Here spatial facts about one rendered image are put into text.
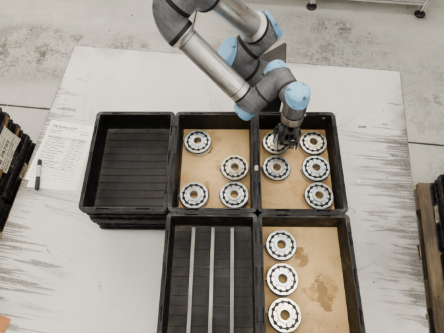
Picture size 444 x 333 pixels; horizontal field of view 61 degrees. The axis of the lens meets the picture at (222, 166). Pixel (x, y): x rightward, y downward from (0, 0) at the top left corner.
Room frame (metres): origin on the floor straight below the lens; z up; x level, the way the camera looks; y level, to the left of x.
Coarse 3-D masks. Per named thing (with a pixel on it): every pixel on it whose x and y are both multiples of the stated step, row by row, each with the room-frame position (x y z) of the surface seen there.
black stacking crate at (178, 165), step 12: (180, 120) 0.80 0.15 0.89; (192, 120) 0.80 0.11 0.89; (204, 120) 0.80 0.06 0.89; (216, 120) 0.80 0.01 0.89; (228, 120) 0.79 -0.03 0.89; (240, 120) 0.79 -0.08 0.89; (180, 132) 0.77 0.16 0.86; (180, 144) 0.73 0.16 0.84; (180, 156) 0.68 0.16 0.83; (180, 168) 0.63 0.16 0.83
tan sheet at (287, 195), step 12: (264, 132) 0.77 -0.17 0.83; (324, 132) 0.76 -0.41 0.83; (312, 144) 0.71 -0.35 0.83; (264, 156) 0.66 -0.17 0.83; (288, 156) 0.66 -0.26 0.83; (300, 156) 0.66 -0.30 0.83; (324, 156) 0.65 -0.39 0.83; (276, 168) 0.61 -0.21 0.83; (300, 168) 0.61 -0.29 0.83; (264, 180) 0.56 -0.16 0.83; (288, 180) 0.56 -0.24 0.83; (300, 180) 0.56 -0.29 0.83; (264, 192) 0.51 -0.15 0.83; (276, 192) 0.51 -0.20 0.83; (288, 192) 0.51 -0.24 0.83; (300, 192) 0.51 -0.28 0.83; (264, 204) 0.47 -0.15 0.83; (276, 204) 0.47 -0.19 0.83; (288, 204) 0.46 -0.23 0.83; (300, 204) 0.46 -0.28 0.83
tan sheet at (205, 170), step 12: (216, 132) 0.78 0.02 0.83; (228, 132) 0.78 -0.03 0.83; (240, 132) 0.78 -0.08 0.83; (216, 144) 0.73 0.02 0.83; (228, 144) 0.72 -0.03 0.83; (240, 144) 0.72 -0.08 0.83; (192, 156) 0.68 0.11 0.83; (204, 156) 0.68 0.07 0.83; (216, 156) 0.67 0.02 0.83; (228, 156) 0.67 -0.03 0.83; (240, 156) 0.67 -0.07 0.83; (192, 168) 0.62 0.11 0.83; (204, 168) 0.62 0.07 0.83; (216, 168) 0.62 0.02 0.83; (180, 180) 0.58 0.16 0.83; (192, 180) 0.57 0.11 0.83; (204, 180) 0.57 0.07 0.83; (216, 180) 0.57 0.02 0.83; (216, 192) 0.52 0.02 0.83; (180, 204) 0.48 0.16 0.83; (216, 204) 0.48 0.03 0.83
